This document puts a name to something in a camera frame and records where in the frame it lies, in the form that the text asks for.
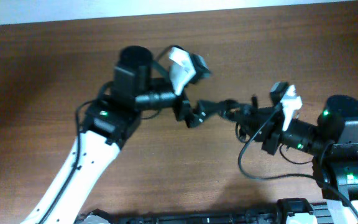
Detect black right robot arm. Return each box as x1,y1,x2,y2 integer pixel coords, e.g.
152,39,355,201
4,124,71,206
221,95,358,223

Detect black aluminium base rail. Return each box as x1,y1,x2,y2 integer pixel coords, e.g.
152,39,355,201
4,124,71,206
75,198,334,224

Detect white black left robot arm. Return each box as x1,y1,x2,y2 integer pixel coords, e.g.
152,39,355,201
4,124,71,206
25,45,231,223

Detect black usb cables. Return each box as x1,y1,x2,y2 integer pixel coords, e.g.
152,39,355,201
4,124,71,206
222,95,260,144

